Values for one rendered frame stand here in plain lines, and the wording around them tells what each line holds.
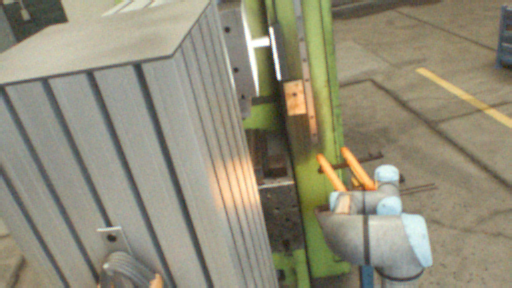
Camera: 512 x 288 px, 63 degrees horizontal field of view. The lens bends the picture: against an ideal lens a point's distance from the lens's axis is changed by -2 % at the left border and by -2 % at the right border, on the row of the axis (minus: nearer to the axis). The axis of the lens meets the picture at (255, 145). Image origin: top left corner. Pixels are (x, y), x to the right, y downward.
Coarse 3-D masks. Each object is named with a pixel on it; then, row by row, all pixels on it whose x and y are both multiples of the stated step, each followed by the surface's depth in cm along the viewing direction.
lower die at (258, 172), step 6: (252, 132) 245; (258, 132) 243; (252, 138) 238; (252, 144) 233; (258, 144) 231; (252, 150) 227; (258, 150) 226; (252, 156) 222; (252, 162) 217; (258, 162) 216; (258, 168) 212; (258, 174) 214
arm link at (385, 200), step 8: (384, 184) 138; (392, 184) 138; (368, 192) 136; (376, 192) 135; (384, 192) 134; (392, 192) 134; (368, 200) 134; (376, 200) 133; (384, 200) 131; (392, 200) 131; (400, 200) 133; (368, 208) 134; (376, 208) 133; (384, 208) 130; (392, 208) 130; (400, 208) 130
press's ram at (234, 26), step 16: (224, 0) 193; (240, 0) 186; (224, 16) 175; (240, 16) 175; (224, 32) 178; (240, 32) 178; (240, 48) 182; (240, 64) 185; (256, 64) 220; (240, 80) 189; (256, 80) 196; (240, 96) 193; (256, 96) 193
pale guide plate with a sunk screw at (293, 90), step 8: (296, 80) 204; (288, 88) 204; (296, 88) 204; (288, 96) 206; (296, 96) 206; (288, 104) 208; (296, 104) 208; (304, 104) 208; (288, 112) 210; (296, 112) 210; (304, 112) 210
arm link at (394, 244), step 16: (368, 224) 96; (384, 224) 95; (400, 224) 94; (416, 224) 93; (368, 240) 94; (384, 240) 93; (400, 240) 92; (416, 240) 91; (368, 256) 95; (384, 256) 94; (400, 256) 93; (416, 256) 92; (384, 272) 97; (400, 272) 94; (416, 272) 95
